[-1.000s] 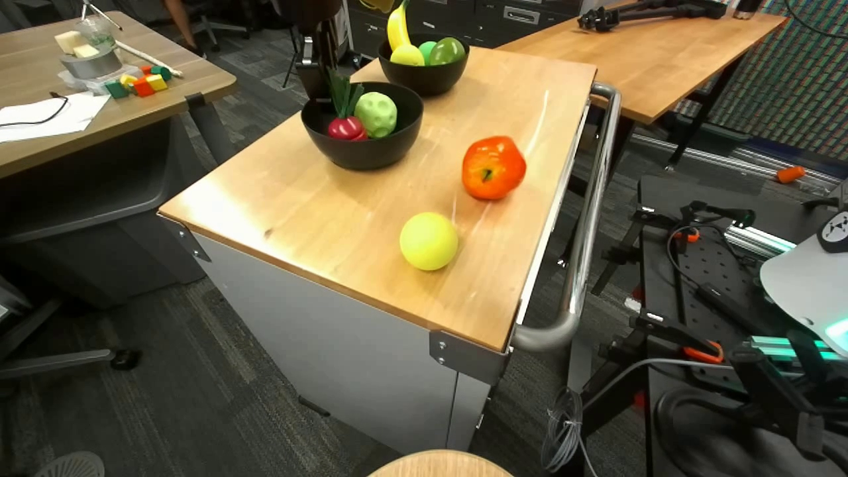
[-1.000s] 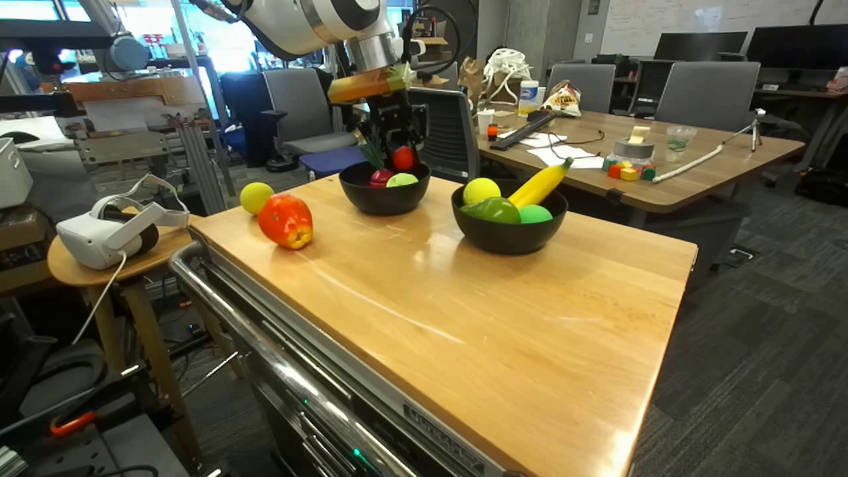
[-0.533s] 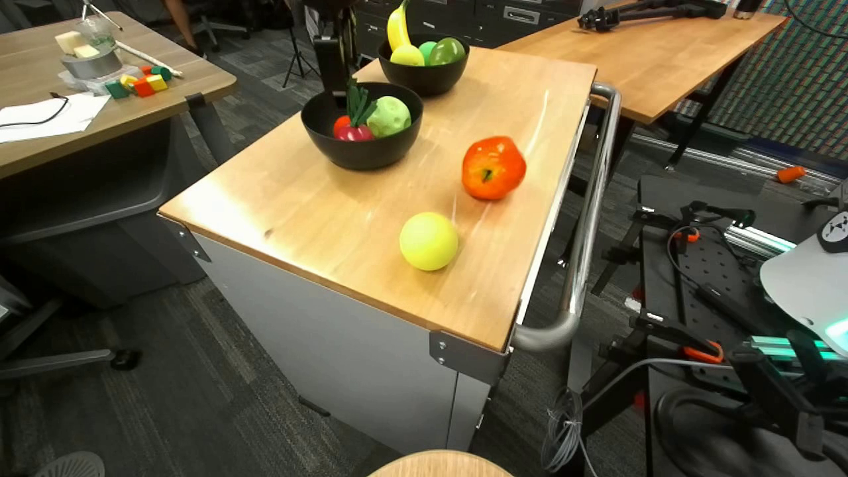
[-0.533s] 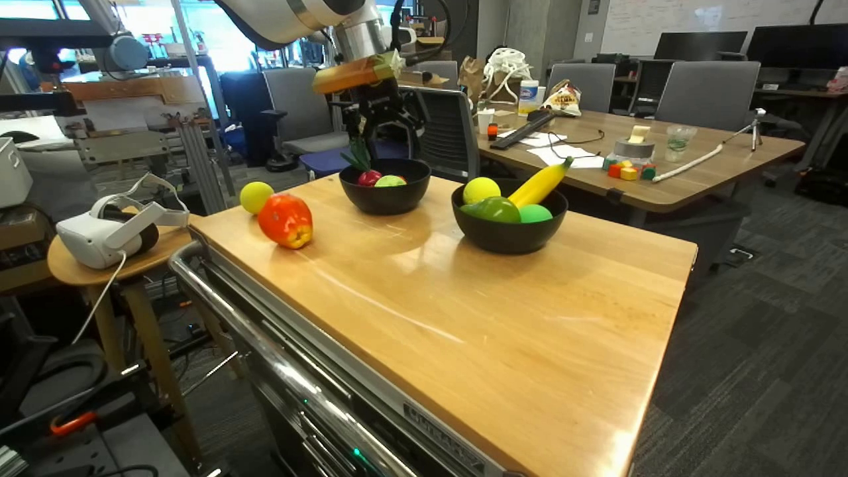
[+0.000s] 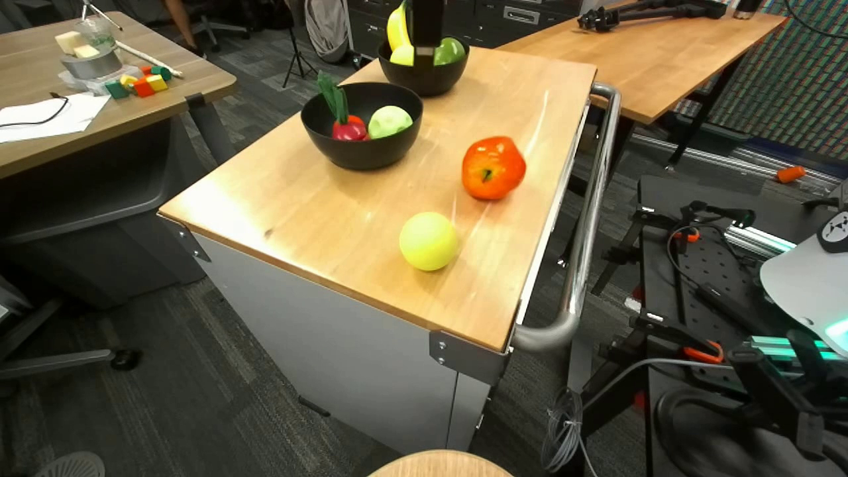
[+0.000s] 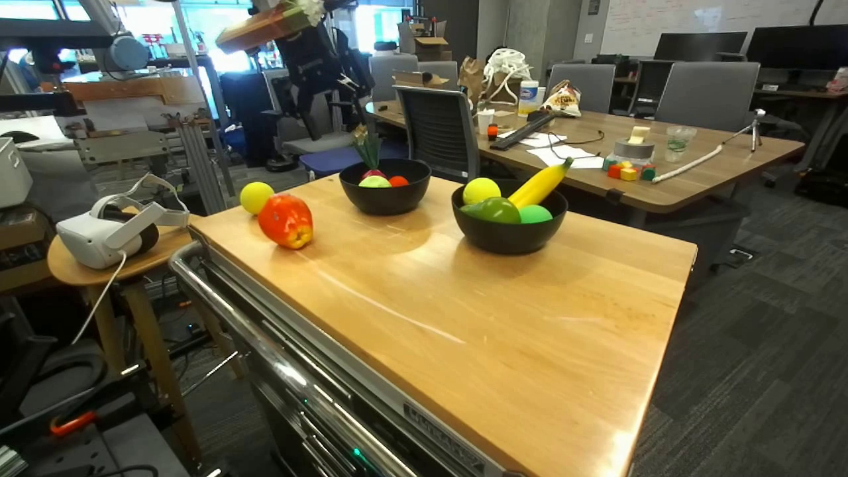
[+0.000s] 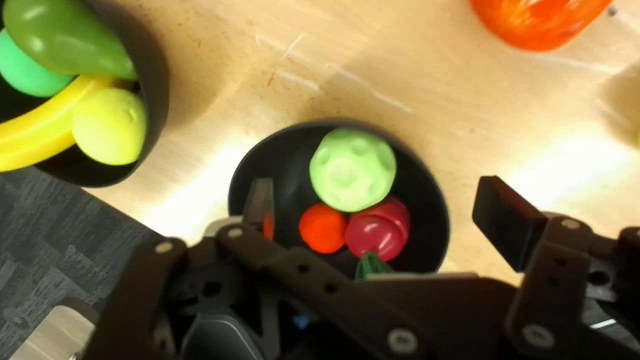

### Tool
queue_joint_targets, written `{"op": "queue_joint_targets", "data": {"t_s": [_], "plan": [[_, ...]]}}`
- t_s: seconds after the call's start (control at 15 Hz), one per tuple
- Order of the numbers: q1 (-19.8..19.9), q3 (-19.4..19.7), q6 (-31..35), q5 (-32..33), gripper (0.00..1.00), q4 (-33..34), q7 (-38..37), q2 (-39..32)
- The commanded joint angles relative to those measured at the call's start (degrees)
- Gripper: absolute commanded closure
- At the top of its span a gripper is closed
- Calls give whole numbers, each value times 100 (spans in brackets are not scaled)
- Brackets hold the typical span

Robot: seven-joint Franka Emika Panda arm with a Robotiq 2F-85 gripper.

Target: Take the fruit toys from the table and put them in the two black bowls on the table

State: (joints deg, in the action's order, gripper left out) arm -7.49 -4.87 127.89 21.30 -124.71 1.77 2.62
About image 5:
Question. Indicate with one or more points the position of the clear plastic container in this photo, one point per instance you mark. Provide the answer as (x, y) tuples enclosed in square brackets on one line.
[(87, 49)]

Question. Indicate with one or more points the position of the round wooden stool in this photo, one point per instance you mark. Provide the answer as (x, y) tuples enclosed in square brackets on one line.
[(441, 465)]

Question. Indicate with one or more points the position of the white stick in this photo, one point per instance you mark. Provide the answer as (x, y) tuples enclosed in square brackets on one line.
[(145, 56)]

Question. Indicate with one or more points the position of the black tool on workbench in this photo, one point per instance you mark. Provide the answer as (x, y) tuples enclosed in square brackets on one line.
[(653, 11)]

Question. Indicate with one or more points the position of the black bowl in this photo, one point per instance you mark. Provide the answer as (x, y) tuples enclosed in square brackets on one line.
[(361, 153), (424, 80)]

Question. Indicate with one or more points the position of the yellow banana toy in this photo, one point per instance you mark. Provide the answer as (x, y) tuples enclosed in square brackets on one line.
[(397, 28)]

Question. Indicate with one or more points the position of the wooden workbench table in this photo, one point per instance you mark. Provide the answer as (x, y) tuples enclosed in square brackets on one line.
[(653, 56)]

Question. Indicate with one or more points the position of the black chair base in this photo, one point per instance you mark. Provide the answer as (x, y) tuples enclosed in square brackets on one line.
[(61, 361)]

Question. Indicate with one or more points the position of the orange bell pepper toy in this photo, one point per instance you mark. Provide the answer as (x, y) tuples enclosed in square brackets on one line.
[(494, 170)]

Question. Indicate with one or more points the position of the yellow-green round fruit toy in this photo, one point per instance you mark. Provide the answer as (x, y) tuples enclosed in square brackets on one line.
[(430, 242)]

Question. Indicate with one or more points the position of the wooden office table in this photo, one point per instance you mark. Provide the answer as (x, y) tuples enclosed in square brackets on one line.
[(115, 102)]

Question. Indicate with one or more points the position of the pale green round fruit toy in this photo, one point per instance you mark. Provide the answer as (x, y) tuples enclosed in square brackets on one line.
[(391, 124)]

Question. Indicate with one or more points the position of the dark green apple toy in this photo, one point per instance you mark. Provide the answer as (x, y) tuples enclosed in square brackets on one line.
[(452, 52)]

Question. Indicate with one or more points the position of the wooden top tool cart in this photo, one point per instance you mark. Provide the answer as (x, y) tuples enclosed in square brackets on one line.
[(352, 353)]

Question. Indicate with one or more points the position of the white device with teal light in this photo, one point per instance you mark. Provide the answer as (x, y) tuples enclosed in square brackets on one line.
[(809, 283)]

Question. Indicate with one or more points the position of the coloured toy blocks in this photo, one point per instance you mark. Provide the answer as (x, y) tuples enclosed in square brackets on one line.
[(139, 84)]

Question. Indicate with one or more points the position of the white paper sheets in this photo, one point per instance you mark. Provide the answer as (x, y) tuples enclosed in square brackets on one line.
[(42, 114)]

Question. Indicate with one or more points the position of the orange clamp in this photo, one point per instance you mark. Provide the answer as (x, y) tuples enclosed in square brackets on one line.
[(702, 351)]

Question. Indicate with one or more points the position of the red radish toy with leaves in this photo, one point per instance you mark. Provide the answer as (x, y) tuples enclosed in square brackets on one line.
[(348, 132)]

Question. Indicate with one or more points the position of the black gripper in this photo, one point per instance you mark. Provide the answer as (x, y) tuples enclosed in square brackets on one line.
[(428, 15)]

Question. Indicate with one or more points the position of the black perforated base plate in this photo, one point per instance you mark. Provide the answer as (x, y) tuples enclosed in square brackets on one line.
[(705, 292)]

